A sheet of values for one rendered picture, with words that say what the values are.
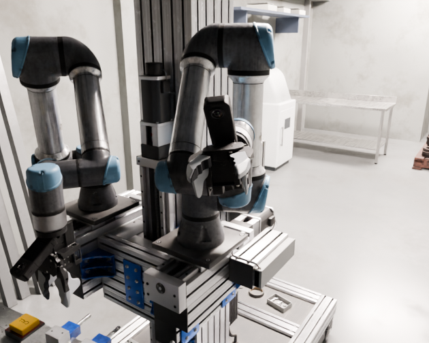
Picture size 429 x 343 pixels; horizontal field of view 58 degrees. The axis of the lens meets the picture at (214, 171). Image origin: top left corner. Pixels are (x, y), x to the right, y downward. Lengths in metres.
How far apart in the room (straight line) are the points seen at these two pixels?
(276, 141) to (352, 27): 3.22
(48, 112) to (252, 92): 0.66
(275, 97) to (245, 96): 3.99
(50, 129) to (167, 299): 0.66
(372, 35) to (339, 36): 0.56
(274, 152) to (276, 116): 0.48
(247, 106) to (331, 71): 6.71
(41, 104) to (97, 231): 0.50
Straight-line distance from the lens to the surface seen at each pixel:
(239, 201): 0.87
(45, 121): 1.37
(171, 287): 1.15
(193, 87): 0.99
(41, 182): 0.96
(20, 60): 1.26
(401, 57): 7.46
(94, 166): 1.06
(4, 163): 2.80
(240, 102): 1.08
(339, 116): 7.78
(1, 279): 2.90
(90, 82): 1.20
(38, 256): 1.01
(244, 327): 2.22
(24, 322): 1.38
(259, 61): 1.05
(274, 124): 5.06
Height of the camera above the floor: 1.64
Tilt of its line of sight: 18 degrees down
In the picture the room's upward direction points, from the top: straight up
